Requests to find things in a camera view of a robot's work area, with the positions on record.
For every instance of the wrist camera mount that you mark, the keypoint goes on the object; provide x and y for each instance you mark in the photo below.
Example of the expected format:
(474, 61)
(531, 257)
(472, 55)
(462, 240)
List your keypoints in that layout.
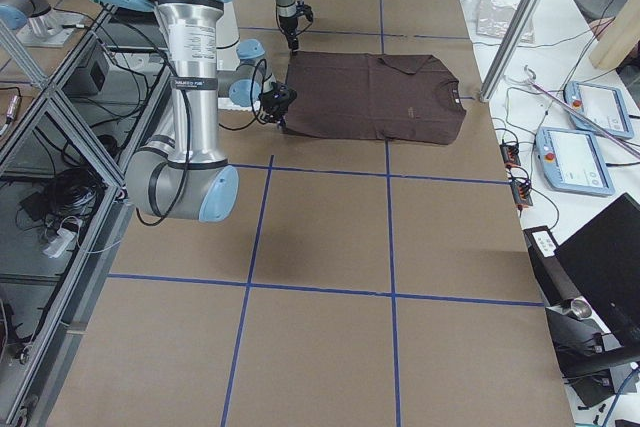
(280, 96)
(305, 10)

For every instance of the black box under frame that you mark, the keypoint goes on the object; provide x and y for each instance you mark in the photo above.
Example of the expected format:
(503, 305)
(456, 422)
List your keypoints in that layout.
(92, 76)

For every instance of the teach pendant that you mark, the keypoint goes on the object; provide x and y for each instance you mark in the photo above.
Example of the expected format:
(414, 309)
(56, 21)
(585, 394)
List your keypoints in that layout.
(571, 162)
(601, 104)

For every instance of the upper orange connector board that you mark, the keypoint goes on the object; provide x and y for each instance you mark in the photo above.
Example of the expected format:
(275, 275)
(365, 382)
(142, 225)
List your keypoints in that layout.
(510, 154)

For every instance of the lower teach pendant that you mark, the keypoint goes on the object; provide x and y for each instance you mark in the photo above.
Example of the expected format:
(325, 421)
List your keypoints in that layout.
(571, 162)

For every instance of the silver foil bag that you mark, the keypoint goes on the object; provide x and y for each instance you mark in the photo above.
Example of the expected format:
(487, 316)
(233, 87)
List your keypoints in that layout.
(494, 17)

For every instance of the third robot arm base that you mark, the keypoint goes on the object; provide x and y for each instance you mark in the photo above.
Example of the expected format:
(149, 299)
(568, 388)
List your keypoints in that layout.
(36, 23)

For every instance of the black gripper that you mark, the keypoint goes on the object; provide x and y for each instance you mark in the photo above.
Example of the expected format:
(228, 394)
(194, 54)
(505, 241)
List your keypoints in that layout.
(289, 28)
(281, 98)

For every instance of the black stand with label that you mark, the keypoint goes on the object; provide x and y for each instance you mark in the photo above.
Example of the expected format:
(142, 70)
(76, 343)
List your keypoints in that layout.
(553, 280)

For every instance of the lower orange connector board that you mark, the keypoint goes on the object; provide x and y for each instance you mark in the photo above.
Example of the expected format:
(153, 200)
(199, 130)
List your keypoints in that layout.
(521, 192)

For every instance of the orange connector board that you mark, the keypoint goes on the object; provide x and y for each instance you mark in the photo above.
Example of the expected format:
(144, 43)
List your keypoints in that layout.
(521, 192)
(510, 154)

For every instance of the upper teach pendant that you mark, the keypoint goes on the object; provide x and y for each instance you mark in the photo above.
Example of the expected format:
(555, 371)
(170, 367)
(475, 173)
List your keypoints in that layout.
(601, 104)

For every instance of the aluminium frame post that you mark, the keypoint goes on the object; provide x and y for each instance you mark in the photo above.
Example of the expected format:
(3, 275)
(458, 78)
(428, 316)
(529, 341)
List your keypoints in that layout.
(507, 48)

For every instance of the wooden plank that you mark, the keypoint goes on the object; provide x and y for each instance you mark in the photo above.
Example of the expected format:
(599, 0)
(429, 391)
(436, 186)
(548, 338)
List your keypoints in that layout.
(618, 37)

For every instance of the silver metal cup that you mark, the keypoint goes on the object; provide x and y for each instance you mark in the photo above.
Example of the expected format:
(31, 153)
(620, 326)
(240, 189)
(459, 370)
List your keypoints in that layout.
(576, 308)

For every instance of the dark brown t-shirt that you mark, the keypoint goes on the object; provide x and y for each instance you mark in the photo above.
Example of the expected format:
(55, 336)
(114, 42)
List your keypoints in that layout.
(367, 96)

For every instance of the aluminium frame rack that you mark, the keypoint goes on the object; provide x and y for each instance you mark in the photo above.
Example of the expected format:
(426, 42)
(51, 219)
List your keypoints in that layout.
(62, 165)

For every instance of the black laptop monitor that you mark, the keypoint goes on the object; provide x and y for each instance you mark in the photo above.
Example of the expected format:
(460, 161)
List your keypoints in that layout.
(602, 261)

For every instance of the white power strip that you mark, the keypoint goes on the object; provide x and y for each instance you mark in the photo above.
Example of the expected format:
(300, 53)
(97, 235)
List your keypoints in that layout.
(59, 244)

